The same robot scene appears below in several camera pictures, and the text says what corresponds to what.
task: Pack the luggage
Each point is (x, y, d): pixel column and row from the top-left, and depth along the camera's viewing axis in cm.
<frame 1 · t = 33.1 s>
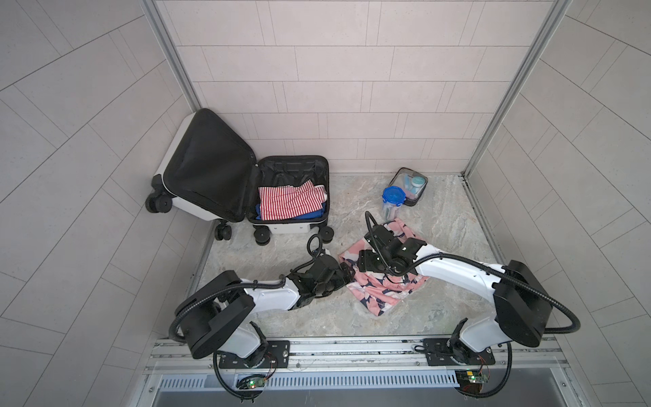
left hand: (356, 276, 84), fingers open
right hand: (360, 267, 83), fingers open
red white striped shirt: (278, 202, 101), point 6 cm above the table
blue t-shirt: (318, 214, 98), point 5 cm above the table
pink navy patterned garment: (381, 291, 83), point 2 cm above the table
clear cup with blue lid: (392, 197, 97), point 10 cm above the table
clear toiletry pouch black trim: (413, 183, 114), point 2 cm above the table

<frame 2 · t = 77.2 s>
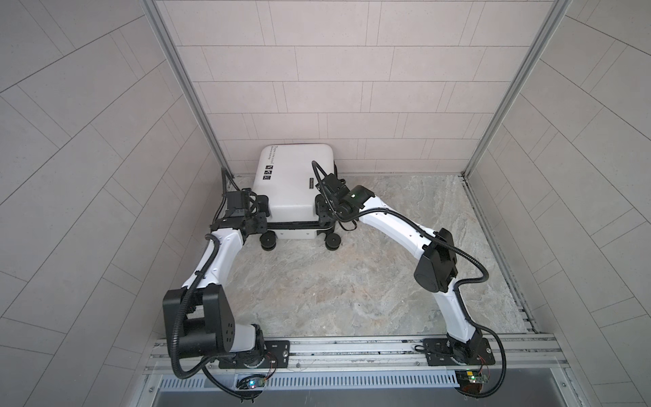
left hand: (264, 214, 87), fingers open
right hand: (320, 214, 86), fingers open
white suitcase with black lining: (285, 175, 92), point 20 cm above the table
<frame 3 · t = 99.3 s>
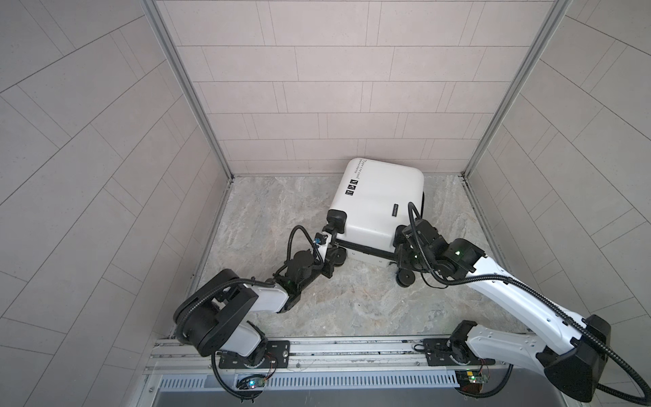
left hand: (344, 248, 84), fingers closed
right hand: (394, 260, 75), fingers open
white suitcase with black lining: (377, 198, 87), point 18 cm above the table
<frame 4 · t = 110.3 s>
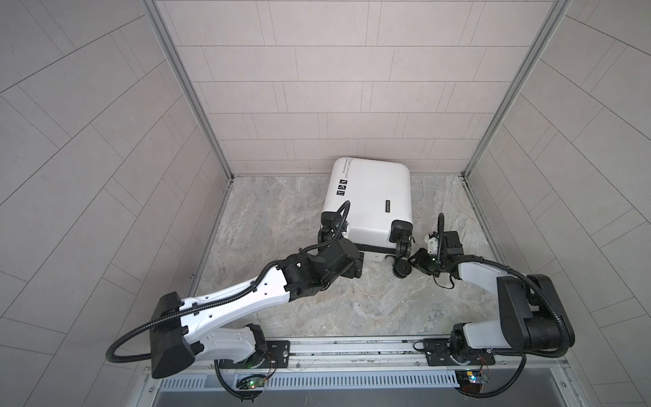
left hand: (358, 254, 72), fingers open
right hand: (408, 259, 91), fingers open
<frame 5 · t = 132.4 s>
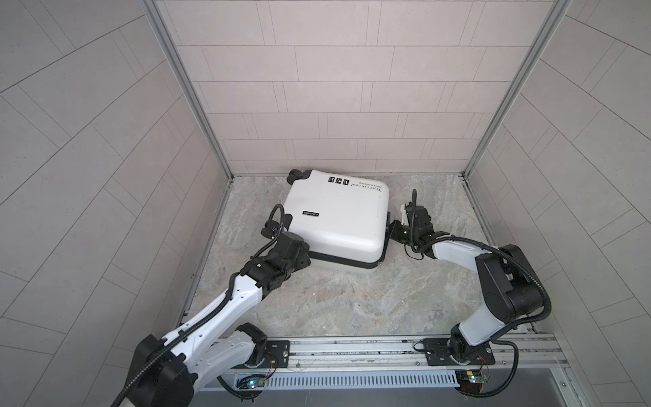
left hand: (308, 252, 81), fingers open
right hand: (382, 228, 93), fingers closed
white suitcase with black lining: (343, 219, 81), point 19 cm above the table
